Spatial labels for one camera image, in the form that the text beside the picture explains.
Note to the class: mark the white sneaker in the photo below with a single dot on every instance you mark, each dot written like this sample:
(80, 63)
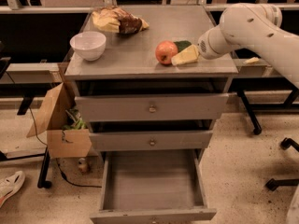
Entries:
(10, 186)

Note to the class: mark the red apple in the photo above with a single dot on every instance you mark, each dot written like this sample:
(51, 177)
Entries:
(165, 51)

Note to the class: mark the grey top drawer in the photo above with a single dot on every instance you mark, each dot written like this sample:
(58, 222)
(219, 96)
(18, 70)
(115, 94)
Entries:
(151, 107)

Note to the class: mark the grey open bottom drawer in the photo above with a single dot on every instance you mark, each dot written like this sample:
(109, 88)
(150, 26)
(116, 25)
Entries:
(152, 187)

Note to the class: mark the crumpled chip bag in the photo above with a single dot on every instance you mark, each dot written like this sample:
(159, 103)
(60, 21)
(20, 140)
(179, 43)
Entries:
(117, 20)

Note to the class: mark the green yellow sponge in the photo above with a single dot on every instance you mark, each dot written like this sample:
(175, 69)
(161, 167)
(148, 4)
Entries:
(181, 45)

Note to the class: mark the black table leg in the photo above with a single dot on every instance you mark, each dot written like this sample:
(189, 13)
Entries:
(256, 125)
(43, 182)

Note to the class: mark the small can on floor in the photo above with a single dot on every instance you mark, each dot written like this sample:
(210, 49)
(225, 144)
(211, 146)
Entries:
(83, 166)

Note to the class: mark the black table leg right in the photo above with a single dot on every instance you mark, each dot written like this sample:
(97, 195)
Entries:
(256, 125)

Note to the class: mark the white ceramic bowl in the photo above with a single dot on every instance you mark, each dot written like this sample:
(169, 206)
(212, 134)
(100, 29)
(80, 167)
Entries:
(89, 45)

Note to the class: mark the grey middle drawer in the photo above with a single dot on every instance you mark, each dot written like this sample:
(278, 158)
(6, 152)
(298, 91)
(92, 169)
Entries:
(123, 141)

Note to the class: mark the small yellow foam scrap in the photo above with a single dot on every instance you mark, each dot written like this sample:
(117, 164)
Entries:
(251, 60)

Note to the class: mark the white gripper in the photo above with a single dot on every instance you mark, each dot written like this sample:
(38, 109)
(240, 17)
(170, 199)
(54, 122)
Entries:
(207, 48)

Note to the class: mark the grey drawer cabinet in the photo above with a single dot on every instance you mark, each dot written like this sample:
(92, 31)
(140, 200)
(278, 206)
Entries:
(128, 66)

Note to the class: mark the cardboard box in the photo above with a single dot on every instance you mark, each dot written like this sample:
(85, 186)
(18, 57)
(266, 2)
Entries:
(50, 119)

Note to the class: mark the green items in box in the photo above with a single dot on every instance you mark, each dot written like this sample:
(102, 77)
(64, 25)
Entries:
(74, 120)

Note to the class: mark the black table leg left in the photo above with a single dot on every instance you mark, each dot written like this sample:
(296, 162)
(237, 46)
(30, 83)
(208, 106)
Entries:
(43, 182)

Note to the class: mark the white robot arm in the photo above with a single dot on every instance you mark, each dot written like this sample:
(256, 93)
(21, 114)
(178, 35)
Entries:
(237, 164)

